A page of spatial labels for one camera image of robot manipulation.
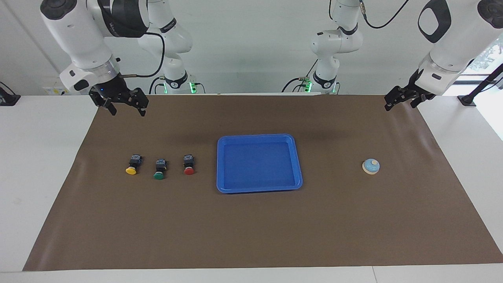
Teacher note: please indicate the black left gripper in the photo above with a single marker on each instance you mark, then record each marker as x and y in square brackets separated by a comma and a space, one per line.
[416, 92]

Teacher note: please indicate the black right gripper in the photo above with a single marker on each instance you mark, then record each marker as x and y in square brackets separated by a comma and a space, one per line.
[114, 92]

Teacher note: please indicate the yellow push button switch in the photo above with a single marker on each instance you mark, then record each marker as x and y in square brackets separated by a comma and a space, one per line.
[133, 164]

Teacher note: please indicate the green push button switch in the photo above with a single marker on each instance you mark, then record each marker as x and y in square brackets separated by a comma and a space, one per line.
[159, 171]

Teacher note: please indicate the light blue service bell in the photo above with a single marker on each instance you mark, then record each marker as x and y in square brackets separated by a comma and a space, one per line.
[371, 166]

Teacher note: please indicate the red push button switch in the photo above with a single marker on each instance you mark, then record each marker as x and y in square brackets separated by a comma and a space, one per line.
[189, 164]

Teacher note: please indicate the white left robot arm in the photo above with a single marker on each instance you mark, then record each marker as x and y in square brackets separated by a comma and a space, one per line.
[452, 51]

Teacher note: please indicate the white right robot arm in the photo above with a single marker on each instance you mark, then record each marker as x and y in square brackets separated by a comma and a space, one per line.
[78, 31]

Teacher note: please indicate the blue plastic tray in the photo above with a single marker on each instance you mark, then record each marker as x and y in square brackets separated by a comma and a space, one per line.
[259, 165]

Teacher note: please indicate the black angled stand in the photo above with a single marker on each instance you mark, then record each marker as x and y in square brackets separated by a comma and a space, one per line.
[467, 100]

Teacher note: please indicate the bright window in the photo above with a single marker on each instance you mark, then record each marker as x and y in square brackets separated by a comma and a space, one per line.
[491, 55]

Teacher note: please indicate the small black table clamp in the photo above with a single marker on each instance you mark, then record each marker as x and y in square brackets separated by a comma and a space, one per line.
[8, 100]

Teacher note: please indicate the brown table mat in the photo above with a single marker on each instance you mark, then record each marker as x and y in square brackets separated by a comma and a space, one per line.
[251, 236]

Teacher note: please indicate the white wall socket box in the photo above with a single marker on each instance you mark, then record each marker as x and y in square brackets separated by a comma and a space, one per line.
[51, 91]

